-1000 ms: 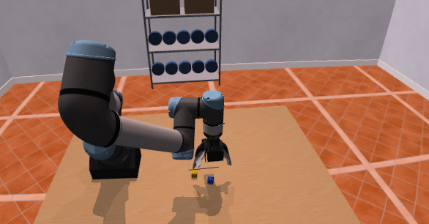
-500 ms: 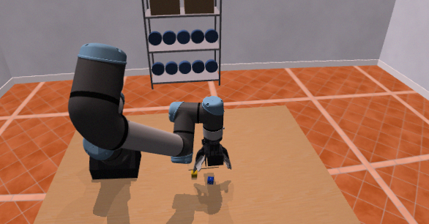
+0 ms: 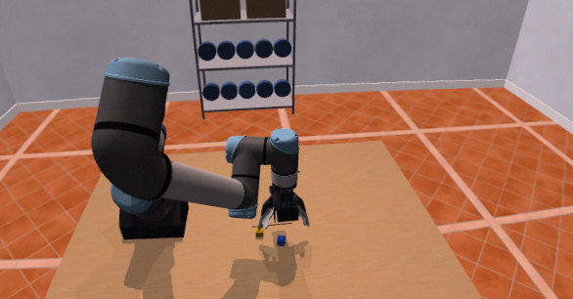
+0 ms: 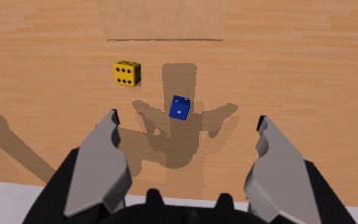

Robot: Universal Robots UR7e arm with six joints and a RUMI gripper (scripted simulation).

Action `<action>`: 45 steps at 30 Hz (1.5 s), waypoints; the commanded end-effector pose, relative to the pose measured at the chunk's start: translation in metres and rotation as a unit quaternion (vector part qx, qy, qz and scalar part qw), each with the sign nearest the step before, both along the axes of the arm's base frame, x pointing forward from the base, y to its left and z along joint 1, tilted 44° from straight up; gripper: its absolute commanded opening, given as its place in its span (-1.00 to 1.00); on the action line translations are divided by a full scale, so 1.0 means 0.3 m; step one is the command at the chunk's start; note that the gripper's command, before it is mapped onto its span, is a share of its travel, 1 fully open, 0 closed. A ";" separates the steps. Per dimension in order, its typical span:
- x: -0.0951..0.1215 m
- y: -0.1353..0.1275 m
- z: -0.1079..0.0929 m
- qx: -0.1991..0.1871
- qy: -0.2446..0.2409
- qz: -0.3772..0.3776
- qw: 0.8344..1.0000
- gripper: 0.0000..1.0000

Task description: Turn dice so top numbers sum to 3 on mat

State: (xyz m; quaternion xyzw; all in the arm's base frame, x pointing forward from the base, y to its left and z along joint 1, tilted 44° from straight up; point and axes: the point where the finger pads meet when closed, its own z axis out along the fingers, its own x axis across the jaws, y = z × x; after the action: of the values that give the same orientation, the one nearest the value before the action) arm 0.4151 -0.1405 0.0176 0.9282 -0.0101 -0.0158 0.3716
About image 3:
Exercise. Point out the blue die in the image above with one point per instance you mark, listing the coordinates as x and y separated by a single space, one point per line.
281 241

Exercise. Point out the yellow die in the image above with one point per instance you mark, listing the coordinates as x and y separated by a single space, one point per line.
259 233

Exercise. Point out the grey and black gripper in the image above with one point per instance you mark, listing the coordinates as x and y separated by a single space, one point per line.
292 206

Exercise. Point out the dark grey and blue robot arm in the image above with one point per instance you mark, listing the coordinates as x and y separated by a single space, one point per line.
127 147

